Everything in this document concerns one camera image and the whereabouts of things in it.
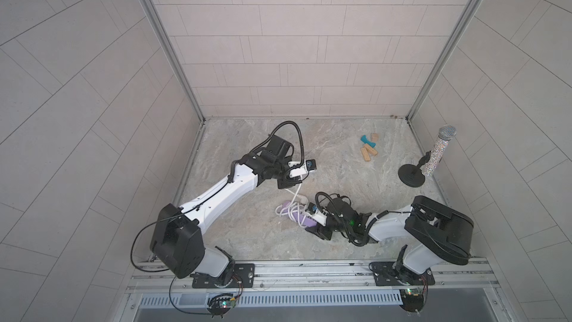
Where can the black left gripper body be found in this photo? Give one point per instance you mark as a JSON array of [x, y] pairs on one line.
[[286, 180]]

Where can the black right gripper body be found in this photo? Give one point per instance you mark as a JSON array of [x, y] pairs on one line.
[[322, 229]]

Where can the purple power strip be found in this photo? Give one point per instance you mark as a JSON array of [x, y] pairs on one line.
[[295, 211]]

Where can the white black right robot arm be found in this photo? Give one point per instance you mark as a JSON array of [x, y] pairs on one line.
[[444, 235]]

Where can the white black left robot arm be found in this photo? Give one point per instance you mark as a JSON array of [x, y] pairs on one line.
[[178, 231]]

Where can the white perforated vent strip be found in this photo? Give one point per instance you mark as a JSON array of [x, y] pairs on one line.
[[279, 299]]

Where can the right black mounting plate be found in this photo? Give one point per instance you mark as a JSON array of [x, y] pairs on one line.
[[385, 274]]

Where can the black mounting plate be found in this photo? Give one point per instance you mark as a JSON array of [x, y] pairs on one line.
[[385, 274], [234, 276]]

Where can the long tan wooden block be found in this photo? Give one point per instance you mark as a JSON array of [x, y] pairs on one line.
[[371, 150]]

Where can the glitter microphone on black stand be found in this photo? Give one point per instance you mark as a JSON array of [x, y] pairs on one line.
[[416, 175]]

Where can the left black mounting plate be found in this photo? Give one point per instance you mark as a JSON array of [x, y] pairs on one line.
[[234, 276]]

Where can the right green circuit board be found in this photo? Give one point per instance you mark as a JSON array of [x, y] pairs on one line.
[[413, 300]]

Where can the green circuit board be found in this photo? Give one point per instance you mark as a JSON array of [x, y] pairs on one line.
[[413, 300], [219, 305]]

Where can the left green circuit board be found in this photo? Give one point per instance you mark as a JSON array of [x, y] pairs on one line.
[[219, 305]]

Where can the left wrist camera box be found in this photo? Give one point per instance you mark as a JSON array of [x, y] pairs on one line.
[[298, 170]]

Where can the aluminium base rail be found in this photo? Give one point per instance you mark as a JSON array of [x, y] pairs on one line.
[[319, 274]]

